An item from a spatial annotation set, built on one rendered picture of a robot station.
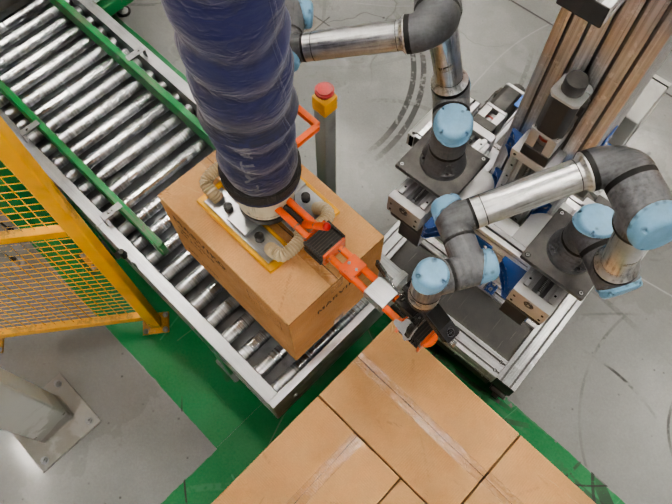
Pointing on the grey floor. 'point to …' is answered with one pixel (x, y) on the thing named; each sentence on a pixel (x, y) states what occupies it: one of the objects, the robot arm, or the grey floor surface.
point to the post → (326, 140)
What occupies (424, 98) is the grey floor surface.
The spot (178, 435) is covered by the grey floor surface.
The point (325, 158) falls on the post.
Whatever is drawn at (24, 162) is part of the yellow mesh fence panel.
